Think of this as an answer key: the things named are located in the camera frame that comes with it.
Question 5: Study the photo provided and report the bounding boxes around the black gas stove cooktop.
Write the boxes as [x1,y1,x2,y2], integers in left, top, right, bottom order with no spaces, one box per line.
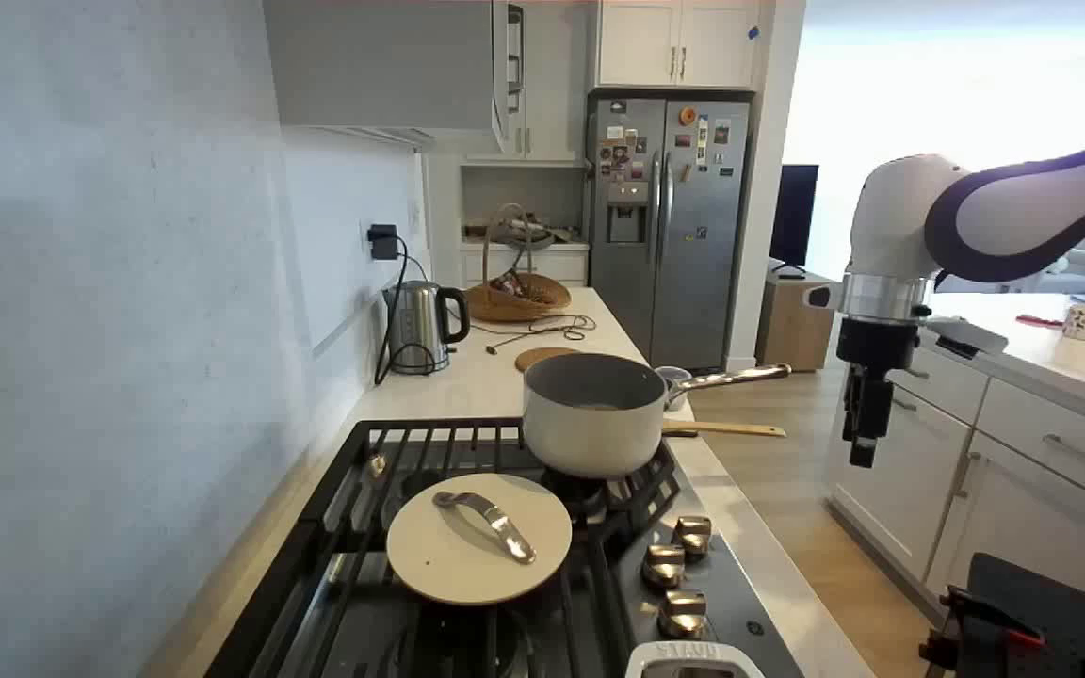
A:
[206,419,804,678]

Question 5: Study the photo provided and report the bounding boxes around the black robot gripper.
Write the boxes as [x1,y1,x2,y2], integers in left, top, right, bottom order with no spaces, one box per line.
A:
[838,316,914,465]

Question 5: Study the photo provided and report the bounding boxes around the steel stove knob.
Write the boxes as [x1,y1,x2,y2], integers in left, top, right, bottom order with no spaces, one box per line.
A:
[656,608,707,640]
[671,517,713,559]
[646,542,687,563]
[662,588,707,615]
[642,559,688,591]

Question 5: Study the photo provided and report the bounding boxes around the round wooden tray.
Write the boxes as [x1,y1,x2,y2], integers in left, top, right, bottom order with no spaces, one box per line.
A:
[462,274,573,322]

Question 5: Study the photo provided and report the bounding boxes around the beige pot lid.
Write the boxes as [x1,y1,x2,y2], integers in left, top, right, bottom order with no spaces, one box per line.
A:
[386,473,573,606]

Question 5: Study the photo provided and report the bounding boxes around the cardboard box on floor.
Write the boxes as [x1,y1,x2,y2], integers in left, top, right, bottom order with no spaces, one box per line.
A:
[757,274,834,374]

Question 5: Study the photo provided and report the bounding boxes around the dark monitor screen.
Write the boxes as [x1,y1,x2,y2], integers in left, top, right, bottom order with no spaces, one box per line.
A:
[770,164,818,263]

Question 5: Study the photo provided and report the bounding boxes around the white upper cabinets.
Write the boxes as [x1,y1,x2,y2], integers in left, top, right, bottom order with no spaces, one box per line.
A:
[590,0,771,89]

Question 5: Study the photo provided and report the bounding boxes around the black tripod equipment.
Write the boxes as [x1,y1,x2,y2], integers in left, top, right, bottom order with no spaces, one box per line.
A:
[918,552,1085,678]

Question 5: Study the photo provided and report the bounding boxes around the white and purple robot arm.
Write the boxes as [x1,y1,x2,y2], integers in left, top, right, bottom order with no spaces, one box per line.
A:
[838,146,1085,465]

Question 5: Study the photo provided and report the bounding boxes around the grey saucepan with handle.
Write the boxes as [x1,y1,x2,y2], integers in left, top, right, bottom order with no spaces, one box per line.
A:
[519,350,790,482]

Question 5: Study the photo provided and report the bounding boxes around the steel strainer with handle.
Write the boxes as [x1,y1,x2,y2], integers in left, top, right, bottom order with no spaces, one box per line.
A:
[656,365,787,410]

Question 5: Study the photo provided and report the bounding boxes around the white kitchen island cabinets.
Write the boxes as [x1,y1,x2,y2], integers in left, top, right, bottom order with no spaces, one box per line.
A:
[824,295,1085,603]

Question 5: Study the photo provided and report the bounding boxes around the stainless steel refrigerator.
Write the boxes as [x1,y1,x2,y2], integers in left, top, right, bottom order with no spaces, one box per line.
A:
[583,89,752,369]

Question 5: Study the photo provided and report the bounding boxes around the grey range hood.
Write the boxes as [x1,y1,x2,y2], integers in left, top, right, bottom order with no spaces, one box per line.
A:
[265,0,510,150]

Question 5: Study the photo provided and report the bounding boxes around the black wall outlet plug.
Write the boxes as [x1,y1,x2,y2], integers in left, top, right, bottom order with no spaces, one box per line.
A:
[367,223,399,258]

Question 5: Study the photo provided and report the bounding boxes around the steel electric kettle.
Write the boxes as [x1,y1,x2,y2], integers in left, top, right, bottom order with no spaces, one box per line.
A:
[386,278,470,376]

